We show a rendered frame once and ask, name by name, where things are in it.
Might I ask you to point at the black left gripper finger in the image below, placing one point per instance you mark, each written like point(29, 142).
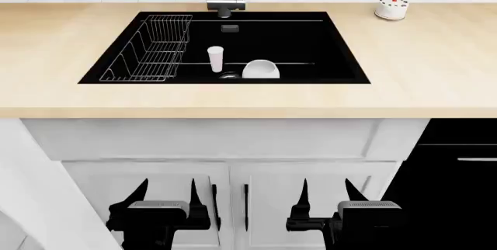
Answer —
point(197, 200)
point(136, 193)

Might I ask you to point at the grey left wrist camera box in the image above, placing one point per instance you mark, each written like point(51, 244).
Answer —
point(159, 207)

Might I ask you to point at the white bowl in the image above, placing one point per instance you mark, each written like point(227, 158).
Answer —
point(261, 70)

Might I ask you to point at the black dishwasher front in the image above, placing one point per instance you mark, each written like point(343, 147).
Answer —
point(450, 191)

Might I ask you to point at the metal sink drain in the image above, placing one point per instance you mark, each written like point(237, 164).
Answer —
point(230, 75)

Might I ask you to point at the small white frosted cake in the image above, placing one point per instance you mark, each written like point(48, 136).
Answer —
point(392, 7)

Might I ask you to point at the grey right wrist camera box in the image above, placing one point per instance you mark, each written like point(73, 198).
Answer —
point(369, 209)

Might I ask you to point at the tall white cup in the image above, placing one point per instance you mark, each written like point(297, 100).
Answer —
point(215, 58)

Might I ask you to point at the white cake plate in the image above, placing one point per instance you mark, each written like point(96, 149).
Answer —
point(388, 18)

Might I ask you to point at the white cabinet door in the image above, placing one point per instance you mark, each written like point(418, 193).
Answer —
point(163, 180)
point(272, 180)

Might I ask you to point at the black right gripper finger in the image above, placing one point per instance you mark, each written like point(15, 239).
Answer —
point(302, 203)
point(355, 193)

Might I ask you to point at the black kitchen sink basin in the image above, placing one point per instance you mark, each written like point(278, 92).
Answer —
point(295, 43)

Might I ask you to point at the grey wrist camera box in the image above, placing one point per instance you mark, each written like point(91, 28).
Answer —
point(369, 209)
point(159, 207)

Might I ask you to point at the black sink overflow plate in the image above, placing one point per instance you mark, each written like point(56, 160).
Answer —
point(230, 28)

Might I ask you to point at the white sink cabinet frame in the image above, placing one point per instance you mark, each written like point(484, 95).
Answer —
point(202, 139)

